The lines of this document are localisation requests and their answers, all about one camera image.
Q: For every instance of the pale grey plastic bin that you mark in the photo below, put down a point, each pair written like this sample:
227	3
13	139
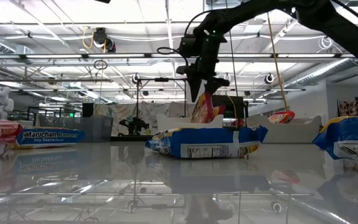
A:
291	133

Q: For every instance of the orange chicken ramen packet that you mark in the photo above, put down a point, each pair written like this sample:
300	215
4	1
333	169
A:
281	118

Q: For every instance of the black background robot arm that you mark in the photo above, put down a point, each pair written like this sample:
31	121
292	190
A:
135	126

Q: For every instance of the blue soy sauce ramen packet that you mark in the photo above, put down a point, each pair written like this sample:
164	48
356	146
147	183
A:
51	137
207	140
353	130

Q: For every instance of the left clear bin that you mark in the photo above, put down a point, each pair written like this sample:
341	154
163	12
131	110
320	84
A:
98	129

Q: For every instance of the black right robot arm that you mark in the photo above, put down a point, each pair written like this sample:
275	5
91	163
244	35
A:
337	25

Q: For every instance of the white plastic bin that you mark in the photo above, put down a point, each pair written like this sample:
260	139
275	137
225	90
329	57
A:
172	123

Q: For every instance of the long ceiling light bar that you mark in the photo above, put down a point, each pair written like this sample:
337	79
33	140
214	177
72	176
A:
117	56

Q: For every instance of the black speaker box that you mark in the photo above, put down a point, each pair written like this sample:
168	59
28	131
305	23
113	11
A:
88	110

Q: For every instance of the patterned wall picture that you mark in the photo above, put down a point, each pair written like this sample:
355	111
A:
354	108

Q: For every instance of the black monitor screen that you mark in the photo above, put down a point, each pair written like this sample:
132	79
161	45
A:
239	107

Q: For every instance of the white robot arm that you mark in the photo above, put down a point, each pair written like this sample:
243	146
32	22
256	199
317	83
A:
0	104

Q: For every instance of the black aluminium rig frame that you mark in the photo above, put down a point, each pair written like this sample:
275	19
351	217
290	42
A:
162	80

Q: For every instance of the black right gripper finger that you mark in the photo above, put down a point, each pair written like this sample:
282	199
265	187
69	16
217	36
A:
197	88
214	87

